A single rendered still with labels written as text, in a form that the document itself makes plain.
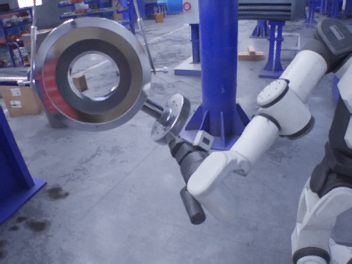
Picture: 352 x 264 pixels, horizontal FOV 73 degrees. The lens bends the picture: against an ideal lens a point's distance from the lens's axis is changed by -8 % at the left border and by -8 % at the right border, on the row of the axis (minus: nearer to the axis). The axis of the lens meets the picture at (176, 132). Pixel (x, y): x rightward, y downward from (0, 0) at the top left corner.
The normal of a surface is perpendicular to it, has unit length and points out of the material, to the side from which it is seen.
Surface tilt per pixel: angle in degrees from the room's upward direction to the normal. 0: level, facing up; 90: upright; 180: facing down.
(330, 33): 41
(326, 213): 90
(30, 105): 90
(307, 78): 60
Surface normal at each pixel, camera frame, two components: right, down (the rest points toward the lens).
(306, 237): -0.29, 0.50
